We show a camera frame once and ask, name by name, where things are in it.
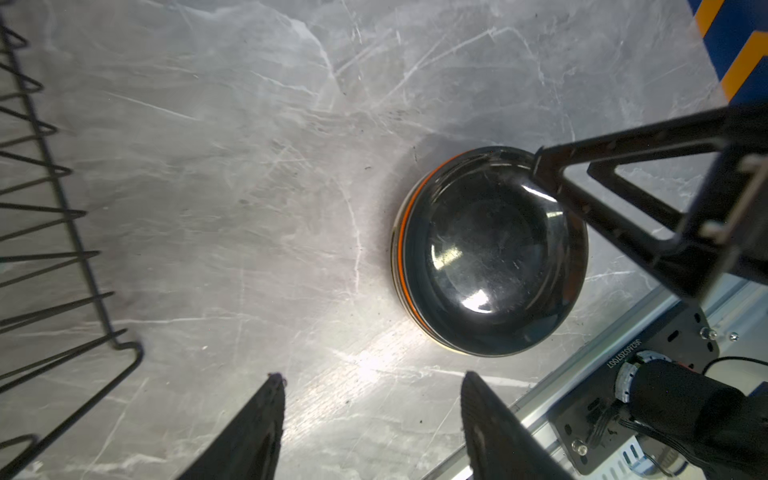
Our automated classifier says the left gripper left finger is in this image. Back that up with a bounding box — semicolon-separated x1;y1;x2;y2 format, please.
180;373;286;479

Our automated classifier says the black wire dish rack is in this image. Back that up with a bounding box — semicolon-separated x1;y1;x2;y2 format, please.
1;23;144;479

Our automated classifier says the orange plate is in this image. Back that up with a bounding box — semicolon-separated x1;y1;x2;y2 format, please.
399;152;466;348

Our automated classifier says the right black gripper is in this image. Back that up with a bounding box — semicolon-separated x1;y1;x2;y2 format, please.
532;102;767;300

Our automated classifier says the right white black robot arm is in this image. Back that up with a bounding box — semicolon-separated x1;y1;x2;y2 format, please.
533;103;767;479

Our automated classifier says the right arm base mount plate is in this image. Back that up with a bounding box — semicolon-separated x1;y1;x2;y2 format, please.
548;302;719;479

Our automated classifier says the black plate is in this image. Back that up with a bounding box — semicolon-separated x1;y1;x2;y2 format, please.
407;146;589;358

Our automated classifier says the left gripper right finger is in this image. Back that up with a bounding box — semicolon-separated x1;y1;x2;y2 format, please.
460;371;570;480

